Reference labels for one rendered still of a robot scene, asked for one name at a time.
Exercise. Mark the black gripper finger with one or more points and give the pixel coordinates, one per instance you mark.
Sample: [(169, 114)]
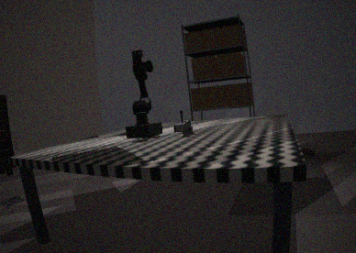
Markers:
[(141, 73), (135, 55)]

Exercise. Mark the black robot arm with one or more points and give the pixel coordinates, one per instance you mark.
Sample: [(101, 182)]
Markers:
[(141, 106)]

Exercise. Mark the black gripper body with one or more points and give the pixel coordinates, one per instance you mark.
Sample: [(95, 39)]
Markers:
[(138, 65)]

